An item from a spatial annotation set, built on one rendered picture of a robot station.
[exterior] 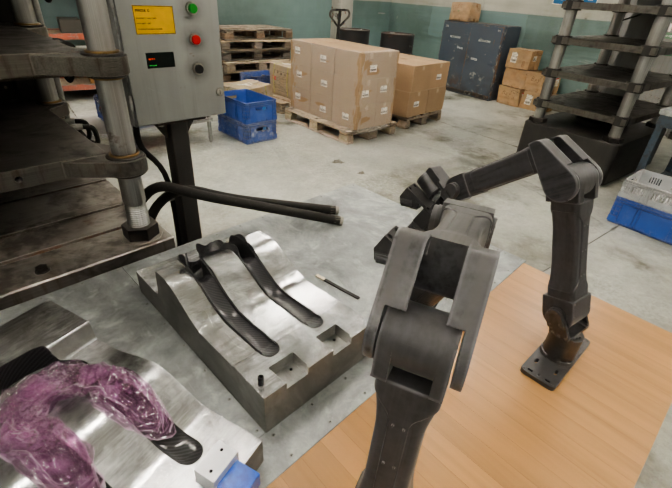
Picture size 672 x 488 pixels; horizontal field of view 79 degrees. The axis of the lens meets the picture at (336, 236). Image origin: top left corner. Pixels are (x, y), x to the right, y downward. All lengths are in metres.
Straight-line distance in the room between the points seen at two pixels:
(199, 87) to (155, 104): 0.15
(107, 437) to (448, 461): 0.52
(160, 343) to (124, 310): 0.15
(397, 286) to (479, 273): 0.07
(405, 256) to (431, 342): 0.08
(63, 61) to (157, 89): 0.28
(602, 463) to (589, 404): 0.12
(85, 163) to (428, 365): 1.04
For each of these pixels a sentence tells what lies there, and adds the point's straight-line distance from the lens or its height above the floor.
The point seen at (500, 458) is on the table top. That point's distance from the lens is 0.82.
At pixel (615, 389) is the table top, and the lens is 1.03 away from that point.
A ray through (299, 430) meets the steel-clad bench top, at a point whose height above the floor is 0.80.
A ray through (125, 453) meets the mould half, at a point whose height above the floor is 0.87.
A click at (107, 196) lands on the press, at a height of 0.79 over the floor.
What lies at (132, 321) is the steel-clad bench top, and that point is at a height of 0.80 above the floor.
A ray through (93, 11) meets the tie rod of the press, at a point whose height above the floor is 1.38.
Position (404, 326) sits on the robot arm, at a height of 1.20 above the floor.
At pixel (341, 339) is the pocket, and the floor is 0.86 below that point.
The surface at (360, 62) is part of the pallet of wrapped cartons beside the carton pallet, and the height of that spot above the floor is 0.84.
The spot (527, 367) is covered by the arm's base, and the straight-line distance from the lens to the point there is 0.96.
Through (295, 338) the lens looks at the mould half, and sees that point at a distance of 0.79.
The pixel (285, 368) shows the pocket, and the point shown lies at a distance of 0.77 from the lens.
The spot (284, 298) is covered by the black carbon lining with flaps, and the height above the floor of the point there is 0.88.
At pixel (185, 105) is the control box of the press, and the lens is 1.40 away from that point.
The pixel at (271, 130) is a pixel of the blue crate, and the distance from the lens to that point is 4.64.
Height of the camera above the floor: 1.45
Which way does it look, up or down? 31 degrees down
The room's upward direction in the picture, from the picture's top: 4 degrees clockwise
